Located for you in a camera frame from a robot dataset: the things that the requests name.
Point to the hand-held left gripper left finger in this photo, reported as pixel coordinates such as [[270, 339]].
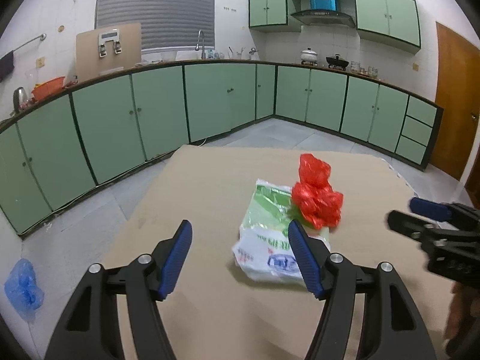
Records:
[[176, 258]]

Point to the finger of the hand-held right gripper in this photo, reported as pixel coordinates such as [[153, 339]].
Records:
[[407, 225], [429, 208]]

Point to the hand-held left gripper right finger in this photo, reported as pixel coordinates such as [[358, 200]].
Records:
[[303, 258]]

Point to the green white plastic packet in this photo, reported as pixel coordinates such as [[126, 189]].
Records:
[[266, 232]]

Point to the red plastic bag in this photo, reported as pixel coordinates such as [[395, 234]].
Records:
[[317, 198]]

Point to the person's right hand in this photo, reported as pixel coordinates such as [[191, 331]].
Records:
[[463, 307]]

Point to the grey foam floor mat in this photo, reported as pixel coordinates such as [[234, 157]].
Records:
[[399, 178]]

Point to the brown wooden door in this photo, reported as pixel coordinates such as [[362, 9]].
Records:
[[455, 97]]

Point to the green base cabinet run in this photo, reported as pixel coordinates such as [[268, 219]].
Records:
[[108, 127]]

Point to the row of glass jars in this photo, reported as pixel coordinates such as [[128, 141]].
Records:
[[363, 69]]

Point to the blue plastic bag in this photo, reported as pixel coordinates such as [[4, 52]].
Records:
[[24, 288]]

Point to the black wok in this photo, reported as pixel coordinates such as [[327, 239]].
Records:
[[336, 62]]

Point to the white cooking pot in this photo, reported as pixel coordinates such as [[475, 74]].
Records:
[[309, 56]]

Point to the small metal teapot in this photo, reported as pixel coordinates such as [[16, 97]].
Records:
[[254, 54]]

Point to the utensil holder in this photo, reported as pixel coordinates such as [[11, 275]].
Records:
[[235, 54]]

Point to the orange plastic basin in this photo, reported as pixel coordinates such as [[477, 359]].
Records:
[[48, 88]]

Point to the chrome sink faucet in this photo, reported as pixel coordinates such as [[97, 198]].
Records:
[[201, 43]]

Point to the wooden board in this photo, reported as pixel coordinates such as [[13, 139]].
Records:
[[88, 60]]

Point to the glass range hood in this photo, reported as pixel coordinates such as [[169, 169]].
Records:
[[324, 17]]

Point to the steel kettle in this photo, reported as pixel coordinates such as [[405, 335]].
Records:
[[19, 99]]

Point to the grey window blind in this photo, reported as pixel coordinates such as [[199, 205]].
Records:
[[153, 7]]

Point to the dark hanging towel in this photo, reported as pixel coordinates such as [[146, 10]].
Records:
[[5, 67]]

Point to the green wall cabinets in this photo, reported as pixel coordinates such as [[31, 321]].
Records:
[[382, 11]]

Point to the white metal bracket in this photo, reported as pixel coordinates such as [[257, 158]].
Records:
[[110, 39]]

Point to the yellowed wall socket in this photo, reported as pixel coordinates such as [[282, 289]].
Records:
[[40, 62]]

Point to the metal towel rail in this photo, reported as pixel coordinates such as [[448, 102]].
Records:
[[30, 41]]

